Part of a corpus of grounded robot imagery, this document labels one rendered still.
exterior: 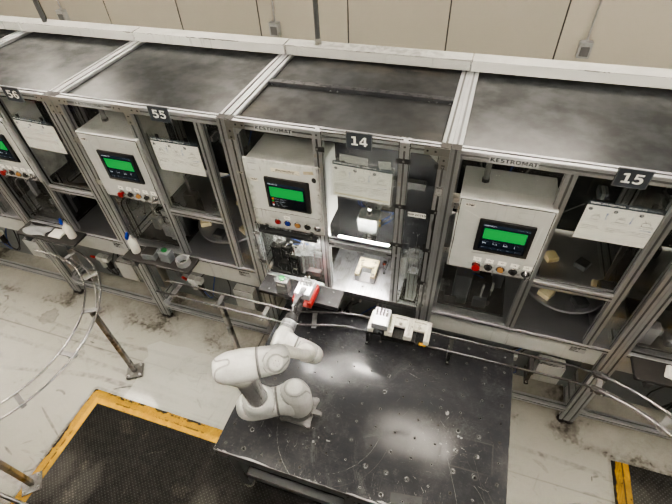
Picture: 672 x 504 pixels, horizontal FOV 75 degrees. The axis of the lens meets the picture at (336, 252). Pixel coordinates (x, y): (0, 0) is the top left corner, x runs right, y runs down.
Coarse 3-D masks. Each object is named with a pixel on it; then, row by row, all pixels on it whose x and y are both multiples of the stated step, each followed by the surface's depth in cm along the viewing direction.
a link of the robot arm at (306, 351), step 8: (296, 344) 238; (304, 344) 235; (312, 344) 238; (296, 352) 216; (304, 352) 223; (312, 352) 234; (320, 352) 240; (304, 360) 234; (312, 360) 238; (320, 360) 240
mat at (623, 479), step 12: (612, 468) 283; (624, 468) 282; (636, 468) 282; (624, 480) 277; (636, 480) 277; (648, 480) 277; (660, 480) 276; (624, 492) 273; (636, 492) 272; (648, 492) 272; (660, 492) 272
